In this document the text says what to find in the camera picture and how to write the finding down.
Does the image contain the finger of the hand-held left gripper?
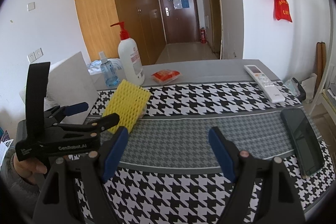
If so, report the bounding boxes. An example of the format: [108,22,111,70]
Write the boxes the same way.
[54,113,120,138]
[43,102,89,124]

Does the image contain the red snack packet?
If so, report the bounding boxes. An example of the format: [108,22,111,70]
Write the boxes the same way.
[151,70,181,83]

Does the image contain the white foam box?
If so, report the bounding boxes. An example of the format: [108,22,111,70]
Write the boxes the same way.
[18,51,99,125]

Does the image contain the person's left forearm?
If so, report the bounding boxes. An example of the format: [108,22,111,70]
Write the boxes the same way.
[0,148,40,215]

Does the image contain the clear blue spray bottle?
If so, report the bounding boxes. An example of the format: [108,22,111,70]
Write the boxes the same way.
[99,51,120,87]

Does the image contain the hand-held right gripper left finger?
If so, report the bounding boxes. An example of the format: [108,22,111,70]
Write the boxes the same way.
[31,126,129,224]

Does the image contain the yellow foam net sleeve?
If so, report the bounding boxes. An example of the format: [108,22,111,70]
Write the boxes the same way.
[102,80,152,134]

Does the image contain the person's left hand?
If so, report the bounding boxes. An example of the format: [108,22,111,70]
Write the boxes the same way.
[13,155,48,184]

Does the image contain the dark brown door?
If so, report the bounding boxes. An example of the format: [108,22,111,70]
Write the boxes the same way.
[156,0,201,44]

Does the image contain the wooden side door frame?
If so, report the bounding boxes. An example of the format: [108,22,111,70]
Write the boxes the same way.
[204,0,223,59]

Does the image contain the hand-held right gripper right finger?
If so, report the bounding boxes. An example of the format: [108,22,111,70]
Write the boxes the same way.
[209,126,306,224]

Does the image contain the black bag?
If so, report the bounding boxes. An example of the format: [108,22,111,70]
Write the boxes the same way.
[286,78,306,103]

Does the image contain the white pump bottle red cap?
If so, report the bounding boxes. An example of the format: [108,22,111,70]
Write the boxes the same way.
[110,21,145,86]

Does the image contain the white remote control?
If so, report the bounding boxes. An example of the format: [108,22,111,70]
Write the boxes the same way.
[244,64,285,103]

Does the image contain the houndstooth tablecloth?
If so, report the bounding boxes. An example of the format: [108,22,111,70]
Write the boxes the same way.
[73,59,330,224]

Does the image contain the brown wooden board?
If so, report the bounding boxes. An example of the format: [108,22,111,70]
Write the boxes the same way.
[316,42,328,90]

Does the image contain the light blue crumpled cloth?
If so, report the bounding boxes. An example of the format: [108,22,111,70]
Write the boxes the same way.
[87,58,122,75]

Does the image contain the white wall outlet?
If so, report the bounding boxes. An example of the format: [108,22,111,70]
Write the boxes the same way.
[27,48,43,62]

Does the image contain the black smartphone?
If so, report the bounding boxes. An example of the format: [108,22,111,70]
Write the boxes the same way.
[280,108,324,179]

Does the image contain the blue door paper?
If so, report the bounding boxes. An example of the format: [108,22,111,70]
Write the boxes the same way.
[173,0,190,9]

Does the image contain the wooden wardrobe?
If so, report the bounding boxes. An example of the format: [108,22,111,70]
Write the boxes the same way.
[71,0,166,65]

